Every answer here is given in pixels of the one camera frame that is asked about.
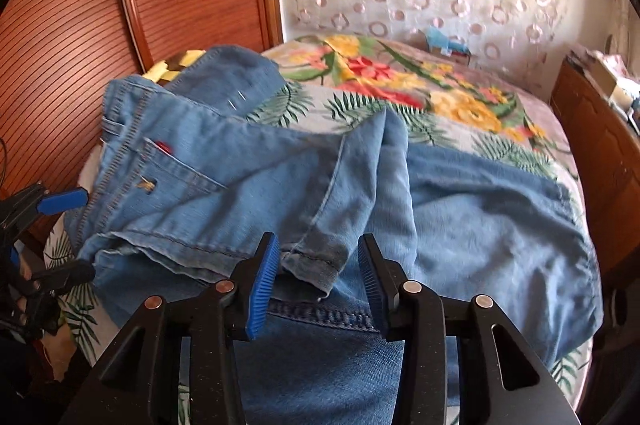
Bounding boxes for floral blanket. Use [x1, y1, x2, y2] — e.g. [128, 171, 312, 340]
[42, 34, 596, 411]

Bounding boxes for yellow plush toy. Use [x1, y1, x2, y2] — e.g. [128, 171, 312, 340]
[142, 49, 207, 85]

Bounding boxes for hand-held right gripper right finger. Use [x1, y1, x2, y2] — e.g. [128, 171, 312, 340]
[358, 233, 581, 425]

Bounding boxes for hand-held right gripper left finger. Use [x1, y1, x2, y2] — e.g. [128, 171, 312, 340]
[60, 232, 281, 425]

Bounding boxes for tan cardboard box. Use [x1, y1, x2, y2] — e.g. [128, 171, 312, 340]
[592, 64, 632, 103]

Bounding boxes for blue cloth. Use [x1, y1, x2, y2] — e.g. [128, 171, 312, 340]
[427, 28, 468, 56]

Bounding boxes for blue denim pants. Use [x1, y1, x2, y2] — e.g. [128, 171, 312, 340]
[65, 45, 603, 425]

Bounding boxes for wooden sideboard cabinet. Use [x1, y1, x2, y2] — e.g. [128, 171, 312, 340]
[550, 58, 640, 286]

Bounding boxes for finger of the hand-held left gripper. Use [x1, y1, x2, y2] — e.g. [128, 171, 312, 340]
[0, 185, 89, 231]
[20, 260, 96, 296]

